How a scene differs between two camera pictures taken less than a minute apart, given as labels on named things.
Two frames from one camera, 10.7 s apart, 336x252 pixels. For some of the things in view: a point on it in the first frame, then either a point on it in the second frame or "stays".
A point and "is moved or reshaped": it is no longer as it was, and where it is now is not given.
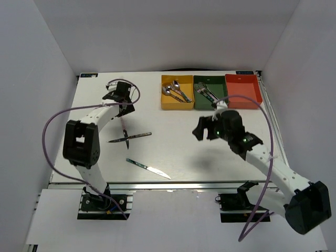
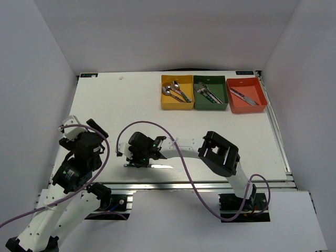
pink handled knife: [125, 132] to [247, 99]
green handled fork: [199, 90] stays
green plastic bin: [218, 85] stays
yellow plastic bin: [186, 83] stays
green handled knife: [156, 171] is moved or reshaped
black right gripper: [205, 122] to [134, 160]
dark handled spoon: [167, 92] stays
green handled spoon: [176, 85] stays
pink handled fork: [203, 89] stays
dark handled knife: [127, 138] to [248, 99]
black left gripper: [129, 109] to [69, 144]
